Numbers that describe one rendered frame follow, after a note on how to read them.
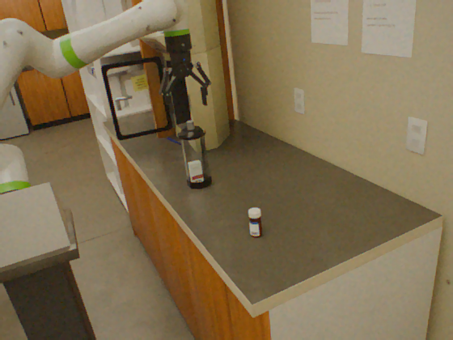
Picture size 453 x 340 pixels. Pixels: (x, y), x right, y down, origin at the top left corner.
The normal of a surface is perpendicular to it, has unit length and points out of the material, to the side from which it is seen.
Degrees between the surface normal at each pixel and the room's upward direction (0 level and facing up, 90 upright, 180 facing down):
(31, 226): 90
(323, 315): 90
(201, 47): 90
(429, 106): 90
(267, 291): 0
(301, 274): 0
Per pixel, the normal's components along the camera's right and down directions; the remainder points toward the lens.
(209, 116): 0.44, 0.33
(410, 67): -0.89, 0.28
